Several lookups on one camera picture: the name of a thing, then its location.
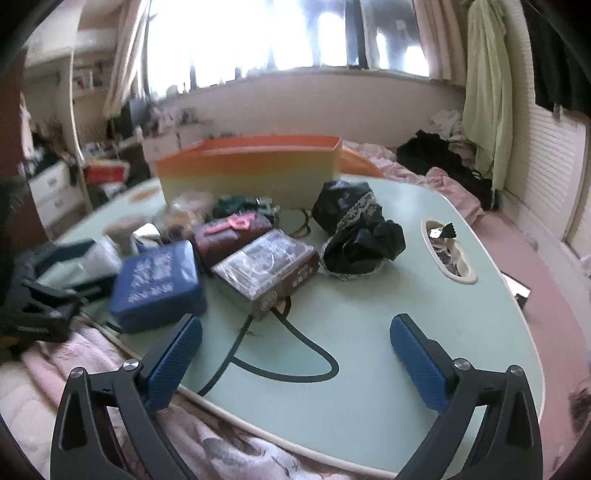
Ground pink bedsheet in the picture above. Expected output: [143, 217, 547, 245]
[344, 141, 485, 224]

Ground pile of black clothes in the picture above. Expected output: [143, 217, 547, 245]
[396, 130, 494, 210]

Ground black cloth with lace trim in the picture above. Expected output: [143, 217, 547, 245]
[321, 220, 406, 280]

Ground blue zip pouch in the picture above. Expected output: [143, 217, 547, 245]
[110, 240, 208, 334]

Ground white louvered doors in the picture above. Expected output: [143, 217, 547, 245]
[503, 102, 591, 278]

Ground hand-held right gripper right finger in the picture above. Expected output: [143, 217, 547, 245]
[389, 313, 544, 480]

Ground silver shiny packet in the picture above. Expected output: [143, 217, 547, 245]
[131, 224, 162, 254]

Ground orange curved board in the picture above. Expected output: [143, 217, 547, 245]
[342, 141, 385, 178]

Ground cream curtain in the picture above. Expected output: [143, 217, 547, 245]
[104, 0, 153, 121]

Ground pink printed blanket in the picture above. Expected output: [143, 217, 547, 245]
[0, 318, 370, 480]

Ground white plastic bag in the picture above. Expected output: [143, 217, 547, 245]
[78, 237, 123, 282]

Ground small mirror card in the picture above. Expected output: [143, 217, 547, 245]
[501, 272, 532, 310]

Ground red box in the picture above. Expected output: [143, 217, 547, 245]
[85, 164, 127, 185]

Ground pile of foil wrappers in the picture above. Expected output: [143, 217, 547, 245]
[427, 222, 469, 278]

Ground light green hanging garment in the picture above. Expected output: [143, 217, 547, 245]
[462, 0, 514, 192]

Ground beige blurry packet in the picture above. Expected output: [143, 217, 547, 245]
[157, 191, 215, 232]

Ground brown pouch with pink bow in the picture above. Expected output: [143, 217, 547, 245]
[191, 213, 273, 269]

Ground brown box with clear lid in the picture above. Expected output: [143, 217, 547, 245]
[211, 228, 320, 320]

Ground white drawer cabinet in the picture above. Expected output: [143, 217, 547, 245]
[28, 161, 75, 227]

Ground orange gradient cardboard box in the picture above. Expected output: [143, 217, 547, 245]
[154, 135, 343, 210]

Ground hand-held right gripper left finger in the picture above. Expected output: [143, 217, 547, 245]
[50, 314, 204, 480]

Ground pile of white clothes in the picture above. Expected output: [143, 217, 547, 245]
[429, 108, 476, 148]

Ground dark green small item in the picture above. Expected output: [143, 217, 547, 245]
[212, 196, 281, 223]

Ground dark hanging garment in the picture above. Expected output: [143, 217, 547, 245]
[524, 0, 591, 123]

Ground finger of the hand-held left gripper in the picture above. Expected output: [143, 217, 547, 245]
[60, 273, 118, 305]
[16, 239, 95, 282]

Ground window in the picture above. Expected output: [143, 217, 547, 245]
[148, 0, 430, 88]

